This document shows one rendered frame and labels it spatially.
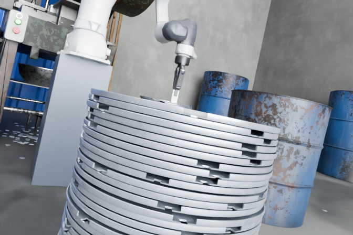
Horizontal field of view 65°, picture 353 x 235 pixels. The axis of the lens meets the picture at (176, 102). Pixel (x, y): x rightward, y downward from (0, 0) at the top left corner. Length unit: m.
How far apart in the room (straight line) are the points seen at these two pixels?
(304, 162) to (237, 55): 3.40
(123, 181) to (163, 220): 0.06
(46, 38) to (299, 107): 1.25
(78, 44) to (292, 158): 0.86
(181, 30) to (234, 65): 3.08
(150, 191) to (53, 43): 1.37
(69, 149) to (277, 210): 0.78
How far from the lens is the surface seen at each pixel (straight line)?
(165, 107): 0.30
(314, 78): 4.22
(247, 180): 0.34
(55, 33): 1.62
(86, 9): 1.09
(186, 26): 1.37
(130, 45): 3.32
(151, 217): 0.32
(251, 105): 1.11
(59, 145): 1.03
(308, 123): 1.13
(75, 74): 1.01
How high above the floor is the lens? 0.35
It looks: 1 degrees up
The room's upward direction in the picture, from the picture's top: 12 degrees clockwise
